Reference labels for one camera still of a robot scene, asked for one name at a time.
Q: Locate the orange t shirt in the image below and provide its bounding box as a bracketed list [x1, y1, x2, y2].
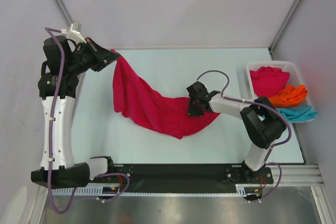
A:
[269, 85, 308, 108]

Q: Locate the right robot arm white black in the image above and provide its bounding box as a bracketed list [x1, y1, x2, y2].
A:
[186, 81, 288, 183]

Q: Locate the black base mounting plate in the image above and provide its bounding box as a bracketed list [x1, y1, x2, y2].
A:
[111, 164, 274, 193]

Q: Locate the white slotted cable duct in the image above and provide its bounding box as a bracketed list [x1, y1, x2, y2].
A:
[51, 184, 263, 197]

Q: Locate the magenta red t shirt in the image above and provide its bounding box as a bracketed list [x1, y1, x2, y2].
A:
[112, 56, 219, 140]
[249, 66, 290, 98]

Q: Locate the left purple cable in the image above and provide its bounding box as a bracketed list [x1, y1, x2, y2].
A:
[45, 27, 130, 214]

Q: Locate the purple cable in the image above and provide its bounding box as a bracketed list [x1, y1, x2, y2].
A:
[195, 70, 292, 204]
[45, 27, 130, 214]

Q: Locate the teal t shirt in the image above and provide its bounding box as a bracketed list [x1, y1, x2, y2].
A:
[276, 105, 318, 123]

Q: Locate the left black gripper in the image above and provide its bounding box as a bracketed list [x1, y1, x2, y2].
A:
[67, 37, 120, 75]

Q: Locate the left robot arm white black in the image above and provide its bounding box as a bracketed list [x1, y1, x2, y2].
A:
[31, 36, 120, 189]

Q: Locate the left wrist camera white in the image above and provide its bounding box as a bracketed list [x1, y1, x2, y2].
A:
[61, 22, 86, 44]

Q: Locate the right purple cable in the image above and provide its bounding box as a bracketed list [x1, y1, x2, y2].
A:
[195, 70, 292, 204]

